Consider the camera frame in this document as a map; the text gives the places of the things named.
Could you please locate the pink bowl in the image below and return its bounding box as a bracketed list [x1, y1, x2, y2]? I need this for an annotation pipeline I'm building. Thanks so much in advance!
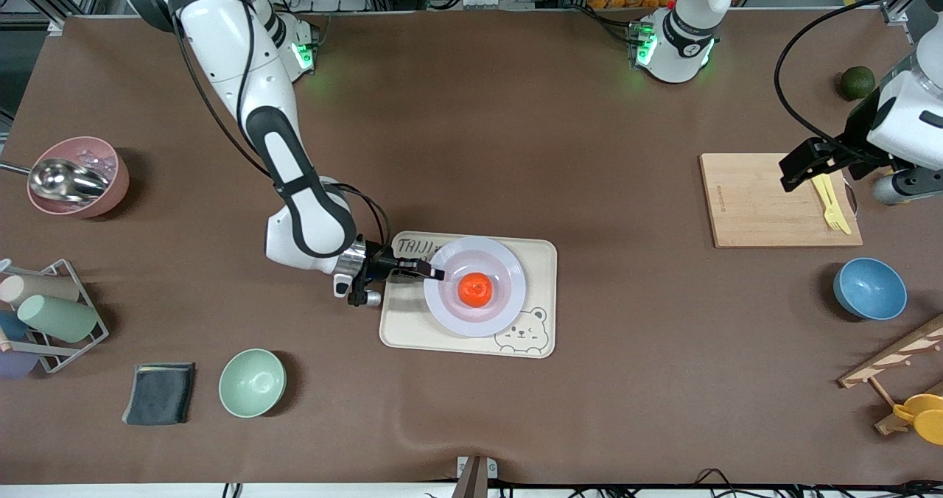
[27, 136, 131, 220]

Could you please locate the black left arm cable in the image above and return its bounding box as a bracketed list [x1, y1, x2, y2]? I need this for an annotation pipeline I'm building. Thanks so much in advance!
[774, 0, 922, 154]

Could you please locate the blue bowl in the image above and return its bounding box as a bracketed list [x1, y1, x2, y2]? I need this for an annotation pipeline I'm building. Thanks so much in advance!
[833, 257, 908, 321]

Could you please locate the shiny metal ladle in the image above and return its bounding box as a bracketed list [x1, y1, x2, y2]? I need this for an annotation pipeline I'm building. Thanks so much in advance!
[0, 158, 113, 203]

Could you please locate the purple cup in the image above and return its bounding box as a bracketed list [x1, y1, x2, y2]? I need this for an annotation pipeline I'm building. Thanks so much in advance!
[0, 351, 39, 379]

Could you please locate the dark green avocado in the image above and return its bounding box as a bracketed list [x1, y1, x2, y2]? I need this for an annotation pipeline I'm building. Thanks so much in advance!
[840, 66, 877, 102]

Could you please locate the mint green bowl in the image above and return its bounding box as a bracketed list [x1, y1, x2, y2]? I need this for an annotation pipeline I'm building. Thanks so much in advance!
[218, 348, 287, 419]

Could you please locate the grey wire cup rack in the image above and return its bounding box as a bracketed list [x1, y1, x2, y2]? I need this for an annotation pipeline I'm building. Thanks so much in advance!
[0, 259, 110, 374]

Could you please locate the yellow mug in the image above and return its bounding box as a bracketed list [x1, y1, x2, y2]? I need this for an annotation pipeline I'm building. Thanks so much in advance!
[892, 393, 943, 446]

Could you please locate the mint green cup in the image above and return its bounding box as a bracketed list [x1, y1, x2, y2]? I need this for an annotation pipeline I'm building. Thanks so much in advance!
[17, 294, 99, 343]

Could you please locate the metal table edge bracket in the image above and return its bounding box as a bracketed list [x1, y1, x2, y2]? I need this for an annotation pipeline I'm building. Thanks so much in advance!
[452, 454, 499, 498]

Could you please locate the cream bear print tray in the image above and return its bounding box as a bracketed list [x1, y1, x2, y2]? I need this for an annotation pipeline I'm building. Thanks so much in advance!
[379, 231, 558, 359]

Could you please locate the wooden peg rack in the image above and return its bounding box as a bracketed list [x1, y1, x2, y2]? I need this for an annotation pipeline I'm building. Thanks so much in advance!
[838, 314, 943, 436]

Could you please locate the lavender round plate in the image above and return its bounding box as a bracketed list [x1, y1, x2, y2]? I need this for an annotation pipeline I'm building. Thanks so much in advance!
[424, 236, 528, 339]

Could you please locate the blue cup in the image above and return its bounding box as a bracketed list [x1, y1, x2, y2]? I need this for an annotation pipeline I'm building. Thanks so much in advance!
[0, 310, 30, 342]

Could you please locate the yellow plastic fork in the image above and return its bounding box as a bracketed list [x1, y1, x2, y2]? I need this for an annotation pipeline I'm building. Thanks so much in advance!
[810, 174, 845, 233]

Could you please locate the dark grey folded cloth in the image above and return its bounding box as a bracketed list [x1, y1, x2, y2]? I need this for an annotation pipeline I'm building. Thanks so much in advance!
[122, 362, 197, 427]

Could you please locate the beige cup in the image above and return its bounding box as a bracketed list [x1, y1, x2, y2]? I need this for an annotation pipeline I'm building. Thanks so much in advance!
[0, 273, 80, 306]

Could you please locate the orange mandarin fruit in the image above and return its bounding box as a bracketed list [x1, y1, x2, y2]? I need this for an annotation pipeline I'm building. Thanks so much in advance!
[456, 271, 495, 310]

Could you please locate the wooden cutting board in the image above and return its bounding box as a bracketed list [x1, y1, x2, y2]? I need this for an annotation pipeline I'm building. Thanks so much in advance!
[698, 152, 864, 250]

